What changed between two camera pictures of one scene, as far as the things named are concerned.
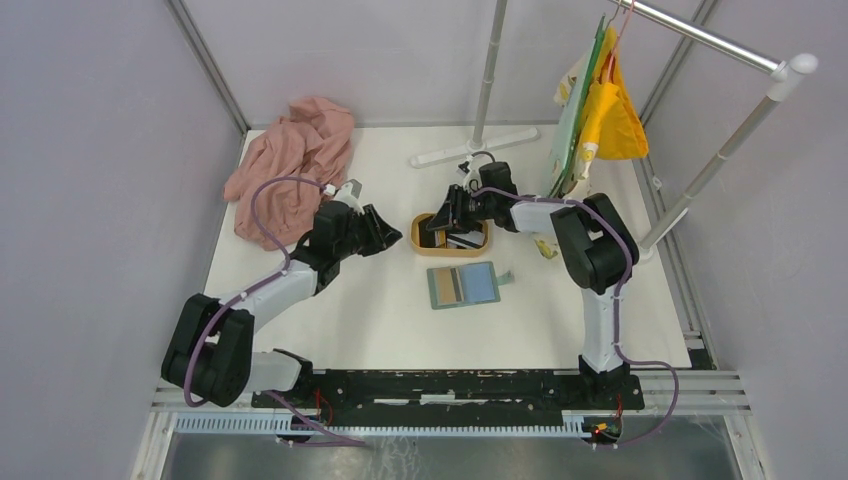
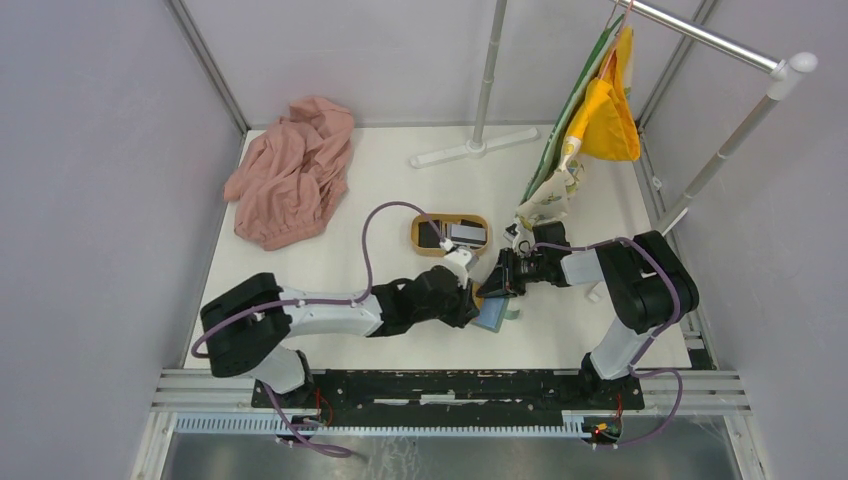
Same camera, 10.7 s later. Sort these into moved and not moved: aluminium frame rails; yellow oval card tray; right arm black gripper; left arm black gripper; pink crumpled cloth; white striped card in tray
Moved: left arm black gripper; right arm black gripper
Not moved: aluminium frame rails; pink crumpled cloth; white striped card in tray; yellow oval card tray
